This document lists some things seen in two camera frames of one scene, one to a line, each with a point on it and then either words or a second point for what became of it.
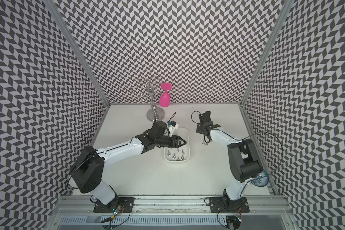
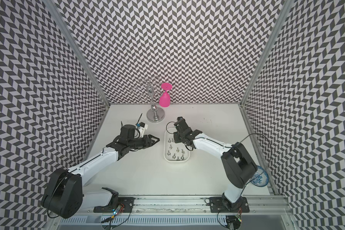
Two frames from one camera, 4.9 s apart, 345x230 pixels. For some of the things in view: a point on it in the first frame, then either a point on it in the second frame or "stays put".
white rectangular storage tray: (181, 154) stays put
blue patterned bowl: (262, 179) stays put
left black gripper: (177, 144) → (150, 137)
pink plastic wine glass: (165, 97) stays put
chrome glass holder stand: (145, 90) stays put
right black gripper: (198, 130) → (177, 138)
